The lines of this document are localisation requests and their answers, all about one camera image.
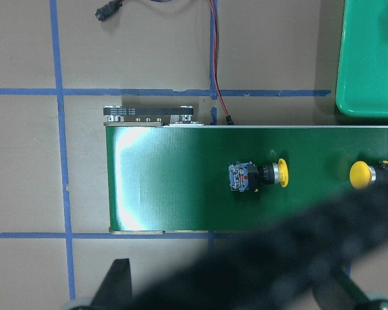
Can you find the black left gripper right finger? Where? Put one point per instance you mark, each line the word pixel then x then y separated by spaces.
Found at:
pixel 340 292

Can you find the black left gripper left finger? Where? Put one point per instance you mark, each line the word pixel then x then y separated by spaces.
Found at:
pixel 115 289

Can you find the yellow push button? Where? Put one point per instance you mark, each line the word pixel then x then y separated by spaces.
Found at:
pixel 249 176
pixel 362 175

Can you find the green conveyor belt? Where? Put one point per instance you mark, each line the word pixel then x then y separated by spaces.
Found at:
pixel 167 172

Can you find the green plastic tray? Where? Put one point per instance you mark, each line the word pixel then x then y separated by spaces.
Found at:
pixel 362 81

